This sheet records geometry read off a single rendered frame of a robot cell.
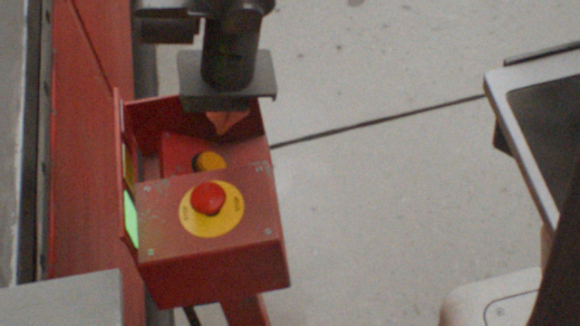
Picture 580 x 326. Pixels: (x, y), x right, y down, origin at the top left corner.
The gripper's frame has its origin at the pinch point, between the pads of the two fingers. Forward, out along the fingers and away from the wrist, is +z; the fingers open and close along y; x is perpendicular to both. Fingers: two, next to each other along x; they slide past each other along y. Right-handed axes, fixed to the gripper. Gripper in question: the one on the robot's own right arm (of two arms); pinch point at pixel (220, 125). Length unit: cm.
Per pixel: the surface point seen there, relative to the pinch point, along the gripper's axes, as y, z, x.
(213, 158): 0.1, 7.8, -1.2
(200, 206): 3.2, 0.2, 10.8
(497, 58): -76, 63, -67
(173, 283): 6.0, 9.8, 14.6
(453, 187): -58, 68, -35
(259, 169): -4.0, 1.2, 5.5
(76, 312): 15.5, -16.2, 30.8
